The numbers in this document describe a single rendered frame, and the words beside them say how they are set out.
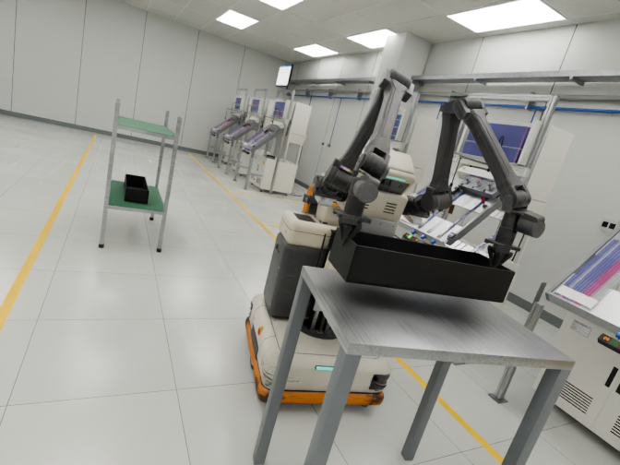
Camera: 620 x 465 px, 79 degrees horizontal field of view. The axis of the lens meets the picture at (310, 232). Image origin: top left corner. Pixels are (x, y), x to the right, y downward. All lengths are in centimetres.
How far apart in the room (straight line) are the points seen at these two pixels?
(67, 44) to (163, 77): 203
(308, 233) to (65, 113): 931
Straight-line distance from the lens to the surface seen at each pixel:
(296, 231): 180
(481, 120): 147
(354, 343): 87
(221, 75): 1091
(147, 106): 1065
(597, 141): 469
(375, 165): 107
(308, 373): 177
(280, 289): 189
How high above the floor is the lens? 121
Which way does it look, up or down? 14 degrees down
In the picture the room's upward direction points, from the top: 15 degrees clockwise
